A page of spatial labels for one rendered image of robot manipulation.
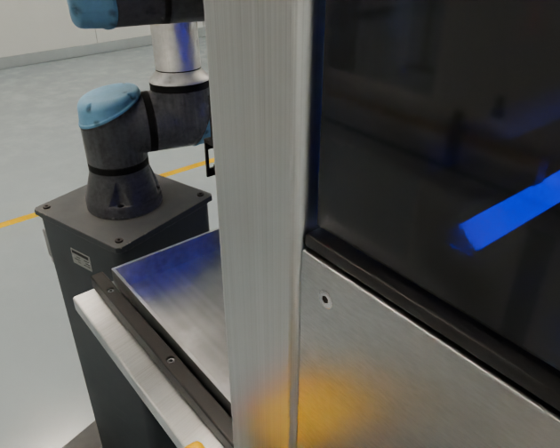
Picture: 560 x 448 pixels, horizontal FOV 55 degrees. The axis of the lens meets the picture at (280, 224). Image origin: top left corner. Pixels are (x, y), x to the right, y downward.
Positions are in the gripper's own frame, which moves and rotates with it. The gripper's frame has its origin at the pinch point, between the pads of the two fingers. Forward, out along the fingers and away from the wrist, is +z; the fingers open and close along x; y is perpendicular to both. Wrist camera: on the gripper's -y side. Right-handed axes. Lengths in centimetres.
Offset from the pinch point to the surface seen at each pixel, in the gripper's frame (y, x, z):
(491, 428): 27, 46, -25
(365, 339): 27, 41, -25
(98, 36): -166, -488, 83
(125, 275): 18.7, -6.4, 3.4
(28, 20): -106, -489, 60
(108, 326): 24.0, -0.7, 5.4
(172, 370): 22.2, 12.2, 3.2
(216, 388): 20.5, 18.2, 2.0
